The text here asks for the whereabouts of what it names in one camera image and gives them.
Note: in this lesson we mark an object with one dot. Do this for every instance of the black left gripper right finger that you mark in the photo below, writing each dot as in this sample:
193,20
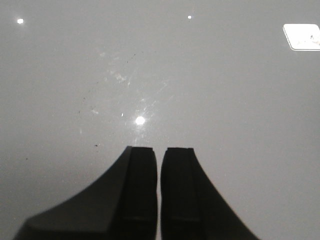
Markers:
191,206

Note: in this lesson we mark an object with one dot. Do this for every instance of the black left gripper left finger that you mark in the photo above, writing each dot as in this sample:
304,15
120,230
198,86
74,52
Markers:
120,205

